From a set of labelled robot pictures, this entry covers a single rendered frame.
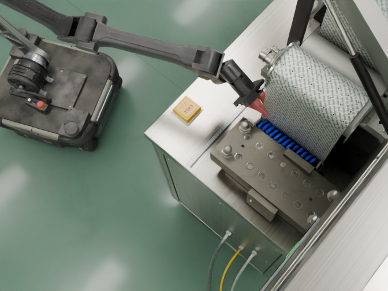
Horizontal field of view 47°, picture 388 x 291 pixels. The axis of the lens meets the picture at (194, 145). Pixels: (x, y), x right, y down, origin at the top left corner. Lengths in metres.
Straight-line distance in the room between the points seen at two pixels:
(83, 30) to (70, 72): 1.12
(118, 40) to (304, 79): 0.55
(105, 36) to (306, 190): 0.74
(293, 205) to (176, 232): 1.12
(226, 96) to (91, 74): 1.08
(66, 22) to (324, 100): 0.78
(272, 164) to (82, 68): 1.44
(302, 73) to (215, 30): 1.70
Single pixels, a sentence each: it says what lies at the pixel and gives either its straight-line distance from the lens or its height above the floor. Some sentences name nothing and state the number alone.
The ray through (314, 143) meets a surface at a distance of 1.33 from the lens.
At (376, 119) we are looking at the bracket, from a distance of 1.19.
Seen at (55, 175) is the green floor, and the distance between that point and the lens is 2.58.
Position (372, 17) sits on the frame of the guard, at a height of 1.82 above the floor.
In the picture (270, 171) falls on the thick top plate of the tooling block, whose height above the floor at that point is 1.03.
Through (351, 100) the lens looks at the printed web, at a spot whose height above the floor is 1.31.
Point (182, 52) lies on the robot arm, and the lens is 1.31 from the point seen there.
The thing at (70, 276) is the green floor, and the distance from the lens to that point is 2.44.
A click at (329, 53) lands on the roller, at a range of 1.31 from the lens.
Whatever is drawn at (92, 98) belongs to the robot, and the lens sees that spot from 2.42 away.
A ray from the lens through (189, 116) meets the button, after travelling 1.53.
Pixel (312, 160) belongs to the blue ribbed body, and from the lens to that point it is 1.37.
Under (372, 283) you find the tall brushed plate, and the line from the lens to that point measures 0.92.
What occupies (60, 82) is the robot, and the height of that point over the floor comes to 0.26.
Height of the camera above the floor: 2.31
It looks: 69 degrees down
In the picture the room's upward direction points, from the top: 8 degrees counter-clockwise
